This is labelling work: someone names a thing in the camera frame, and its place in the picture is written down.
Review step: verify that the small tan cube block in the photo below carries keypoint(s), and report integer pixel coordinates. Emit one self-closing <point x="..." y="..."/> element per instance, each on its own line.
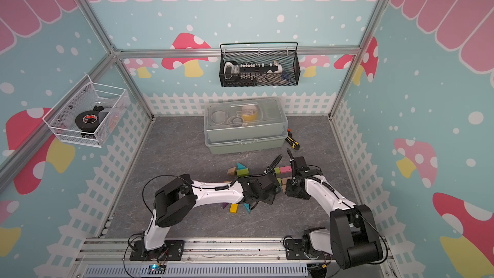
<point x="232" y="171"/>

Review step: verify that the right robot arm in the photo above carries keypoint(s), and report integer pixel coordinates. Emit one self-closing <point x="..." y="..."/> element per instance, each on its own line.
<point x="352" y="238"/>

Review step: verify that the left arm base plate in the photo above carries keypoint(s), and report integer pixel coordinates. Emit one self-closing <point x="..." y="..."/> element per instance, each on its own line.
<point x="171" y="250"/>

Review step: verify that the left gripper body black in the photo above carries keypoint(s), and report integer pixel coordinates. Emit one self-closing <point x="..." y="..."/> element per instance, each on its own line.
<point x="268" y="198"/>

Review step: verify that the black wire mesh basket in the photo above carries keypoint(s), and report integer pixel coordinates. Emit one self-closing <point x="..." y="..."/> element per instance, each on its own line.
<point x="283" y="53"/>

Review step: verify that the yellow block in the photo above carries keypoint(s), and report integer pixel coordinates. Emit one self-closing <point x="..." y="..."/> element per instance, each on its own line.
<point x="234" y="208"/>

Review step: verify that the teal triangle block bottom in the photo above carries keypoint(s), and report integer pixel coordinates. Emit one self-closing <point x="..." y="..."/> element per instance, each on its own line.
<point x="247" y="207"/>

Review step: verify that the yellow black screwdriver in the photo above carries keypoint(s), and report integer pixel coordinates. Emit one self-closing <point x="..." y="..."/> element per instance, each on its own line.
<point x="293" y="143"/>

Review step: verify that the teal triangle block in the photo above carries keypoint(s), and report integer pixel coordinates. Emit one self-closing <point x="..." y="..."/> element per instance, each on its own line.
<point x="247" y="207"/>
<point x="240" y="166"/>

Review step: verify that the white black tool in basket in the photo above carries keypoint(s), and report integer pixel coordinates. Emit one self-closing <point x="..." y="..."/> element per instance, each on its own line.
<point x="237" y="72"/>

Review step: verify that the translucent plastic storage box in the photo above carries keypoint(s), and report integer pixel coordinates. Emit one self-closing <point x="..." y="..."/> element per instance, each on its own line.
<point x="245" y="125"/>

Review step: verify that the white wire basket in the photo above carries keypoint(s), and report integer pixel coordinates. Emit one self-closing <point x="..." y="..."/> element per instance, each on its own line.
<point x="111" y="102"/>

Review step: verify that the black tape roll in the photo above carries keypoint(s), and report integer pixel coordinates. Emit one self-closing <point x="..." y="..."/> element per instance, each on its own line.
<point x="88" y="121"/>

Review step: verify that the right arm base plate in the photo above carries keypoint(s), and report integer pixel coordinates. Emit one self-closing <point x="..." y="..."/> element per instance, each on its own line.
<point x="294" y="249"/>

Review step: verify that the pink block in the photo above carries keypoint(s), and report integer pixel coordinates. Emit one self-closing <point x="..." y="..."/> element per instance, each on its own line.
<point x="285" y="170"/>

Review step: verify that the green lit circuit board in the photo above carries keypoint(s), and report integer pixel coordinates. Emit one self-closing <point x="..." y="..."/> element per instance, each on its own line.
<point x="157" y="269"/>

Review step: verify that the green block top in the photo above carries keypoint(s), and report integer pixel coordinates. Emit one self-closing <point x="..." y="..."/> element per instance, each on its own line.
<point x="242" y="172"/>

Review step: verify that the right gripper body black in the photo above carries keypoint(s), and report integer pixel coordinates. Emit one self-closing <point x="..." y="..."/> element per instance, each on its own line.
<point x="292" y="190"/>

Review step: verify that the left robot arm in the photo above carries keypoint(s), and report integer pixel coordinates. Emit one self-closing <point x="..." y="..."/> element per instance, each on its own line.
<point x="177" y="198"/>

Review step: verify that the teal triangle block top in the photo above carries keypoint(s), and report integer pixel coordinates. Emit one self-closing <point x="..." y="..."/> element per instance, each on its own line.
<point x="240" y="166"/>

